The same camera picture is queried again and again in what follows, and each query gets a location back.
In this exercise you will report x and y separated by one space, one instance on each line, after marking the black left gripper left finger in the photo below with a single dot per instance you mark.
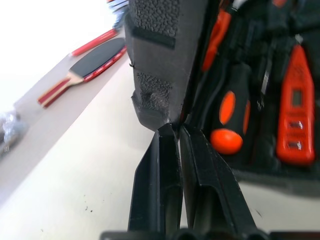
160 180

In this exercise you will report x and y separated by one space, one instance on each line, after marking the black orange utility knife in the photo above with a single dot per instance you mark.
216 40

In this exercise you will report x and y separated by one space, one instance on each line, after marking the black tool case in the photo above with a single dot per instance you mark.
155 15

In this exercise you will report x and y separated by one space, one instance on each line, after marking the table tennis paddle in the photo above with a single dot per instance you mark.
97 60

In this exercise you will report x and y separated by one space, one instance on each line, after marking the clear plastic bag with cardboard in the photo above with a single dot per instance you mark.
11 130

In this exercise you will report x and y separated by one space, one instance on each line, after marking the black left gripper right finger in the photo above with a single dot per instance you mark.
212 190

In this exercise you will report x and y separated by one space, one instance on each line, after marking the open book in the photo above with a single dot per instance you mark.
95 42

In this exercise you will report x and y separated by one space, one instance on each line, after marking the silver shaft screwdriver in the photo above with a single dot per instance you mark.
233 115

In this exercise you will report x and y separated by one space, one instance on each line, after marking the orange voltage tester pen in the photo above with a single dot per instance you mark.
296 120

